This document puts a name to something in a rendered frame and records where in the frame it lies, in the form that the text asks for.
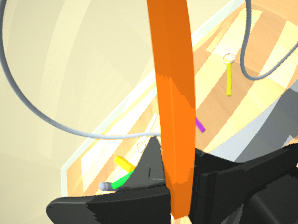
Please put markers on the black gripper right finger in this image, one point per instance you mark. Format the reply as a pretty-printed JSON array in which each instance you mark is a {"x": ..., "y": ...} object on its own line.
[{"x": 219, "y": 186}]

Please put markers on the yellow handle with grey loop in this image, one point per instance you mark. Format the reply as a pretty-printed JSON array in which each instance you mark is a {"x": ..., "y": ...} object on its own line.
[{"x": 228, "y": 74}]

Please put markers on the orange handle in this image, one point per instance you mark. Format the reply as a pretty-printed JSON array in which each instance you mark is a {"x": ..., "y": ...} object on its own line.
[{"x": 176, "y": 97}]

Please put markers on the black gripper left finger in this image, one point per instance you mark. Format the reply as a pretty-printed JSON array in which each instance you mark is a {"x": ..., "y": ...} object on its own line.
[{"x": 143, "y": 199}]

